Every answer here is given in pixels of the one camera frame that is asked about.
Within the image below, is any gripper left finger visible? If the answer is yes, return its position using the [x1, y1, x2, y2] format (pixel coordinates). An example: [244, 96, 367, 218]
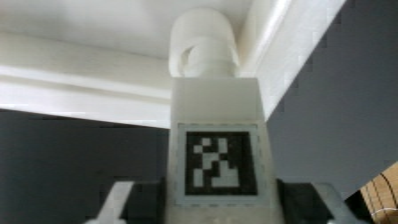
[84, 181, 164, 224]

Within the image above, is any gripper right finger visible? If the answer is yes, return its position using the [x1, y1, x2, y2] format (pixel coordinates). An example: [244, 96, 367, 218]
[278, 180, 372, 224]

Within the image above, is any white table leg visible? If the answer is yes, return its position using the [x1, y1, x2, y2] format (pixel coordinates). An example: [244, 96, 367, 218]
[163, 49, 282, 224]

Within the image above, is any white square tabletop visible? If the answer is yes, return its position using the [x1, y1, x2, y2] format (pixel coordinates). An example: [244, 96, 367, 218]
[0, 0, 349, 128]

